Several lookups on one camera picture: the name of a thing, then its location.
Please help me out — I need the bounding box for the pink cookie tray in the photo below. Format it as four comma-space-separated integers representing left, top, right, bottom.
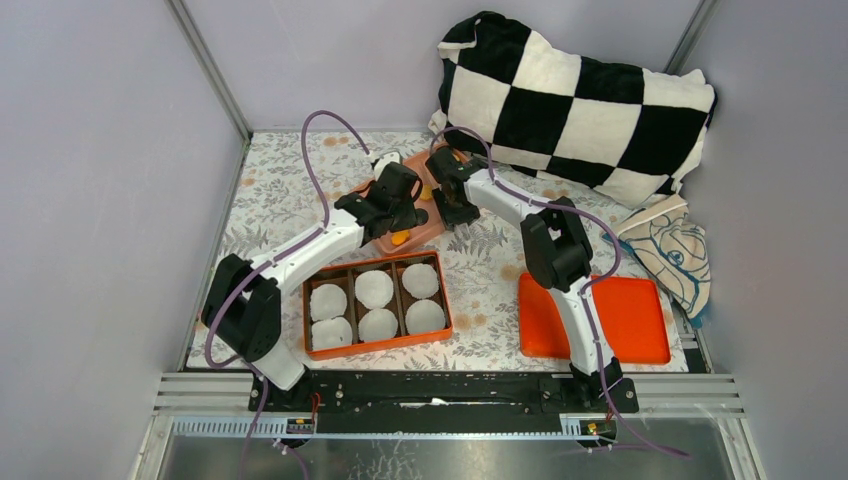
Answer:
349, 150, 445, 256

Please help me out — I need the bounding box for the orange cookie box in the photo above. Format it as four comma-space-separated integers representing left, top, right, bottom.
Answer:
302, 251, 453, 361

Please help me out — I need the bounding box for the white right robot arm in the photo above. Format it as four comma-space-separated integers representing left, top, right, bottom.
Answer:
425, 147, 623, 412

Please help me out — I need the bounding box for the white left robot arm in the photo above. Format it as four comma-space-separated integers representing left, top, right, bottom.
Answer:
200, 162, 428, 411

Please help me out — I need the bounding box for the orange fish cookie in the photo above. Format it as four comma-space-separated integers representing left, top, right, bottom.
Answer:
390, 230, 411, 246

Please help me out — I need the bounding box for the yellow round biscuit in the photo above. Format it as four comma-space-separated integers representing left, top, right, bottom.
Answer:
419, 185, 433, 201

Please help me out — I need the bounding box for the white paper cup liner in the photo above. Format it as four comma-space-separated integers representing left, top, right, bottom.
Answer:
358, 308, 399, 342
401, 263, 440, 300
309, 283, 348, 322
311, 317, 353, 351
405, 299, 447, 335
354, 270, 394, 310

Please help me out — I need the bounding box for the black white checkered pillow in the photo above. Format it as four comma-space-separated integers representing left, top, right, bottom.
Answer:
429, 11, 717, 209

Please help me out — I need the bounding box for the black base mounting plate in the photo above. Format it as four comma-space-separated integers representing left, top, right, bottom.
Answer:
248, 369, 639, 434

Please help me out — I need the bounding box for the orange box lid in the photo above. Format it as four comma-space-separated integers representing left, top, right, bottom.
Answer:
518, 273, 672, 365

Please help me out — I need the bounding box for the beige blue printed cloth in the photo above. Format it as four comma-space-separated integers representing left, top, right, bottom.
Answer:
602, 194, 711, 329

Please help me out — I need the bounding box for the aluminium frame rail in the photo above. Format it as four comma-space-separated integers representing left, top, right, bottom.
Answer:
132, 370, 765, 479

